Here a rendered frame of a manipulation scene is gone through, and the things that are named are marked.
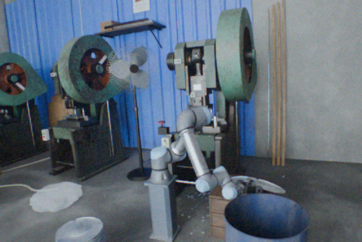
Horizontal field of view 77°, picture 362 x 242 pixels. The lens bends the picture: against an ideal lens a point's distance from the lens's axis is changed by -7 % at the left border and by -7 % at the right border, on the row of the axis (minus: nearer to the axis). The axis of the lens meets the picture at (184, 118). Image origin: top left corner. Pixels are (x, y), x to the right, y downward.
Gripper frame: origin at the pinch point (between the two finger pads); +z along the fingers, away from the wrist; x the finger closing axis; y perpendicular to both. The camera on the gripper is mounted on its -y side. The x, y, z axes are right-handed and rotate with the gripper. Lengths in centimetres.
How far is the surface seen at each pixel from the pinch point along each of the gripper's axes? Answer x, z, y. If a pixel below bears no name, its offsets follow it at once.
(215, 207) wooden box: 19.8, -7.8, 23.9
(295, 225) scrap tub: 13.4, -16.3, -31.7
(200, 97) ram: -62, 27, 71
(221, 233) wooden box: 39.7, -1.7, 20.3
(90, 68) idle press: -92, -11, 204
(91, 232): 37, -74, 72
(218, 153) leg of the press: -14, 27, 46
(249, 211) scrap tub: 11.6, -19.5, -5.9
